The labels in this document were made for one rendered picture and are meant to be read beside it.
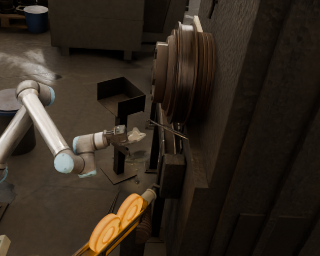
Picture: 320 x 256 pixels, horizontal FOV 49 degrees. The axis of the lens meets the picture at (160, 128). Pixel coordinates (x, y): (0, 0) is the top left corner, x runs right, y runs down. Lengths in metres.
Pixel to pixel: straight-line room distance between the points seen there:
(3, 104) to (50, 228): 0.93
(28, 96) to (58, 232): 0.88
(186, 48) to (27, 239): 1.51
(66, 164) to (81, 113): 1.63
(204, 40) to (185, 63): 0.16
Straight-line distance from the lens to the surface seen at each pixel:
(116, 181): 2.62
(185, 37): 1.50
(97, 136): 1.83
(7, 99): 2.74
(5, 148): 2.29
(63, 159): 1.72
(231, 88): 1.21
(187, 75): 1.44
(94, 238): 1.38
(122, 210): 1.46
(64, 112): 3.31
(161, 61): 1.52
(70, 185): 2.61
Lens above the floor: 1.88
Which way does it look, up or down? 37 degrees down
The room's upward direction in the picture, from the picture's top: 8 degrees clockwise
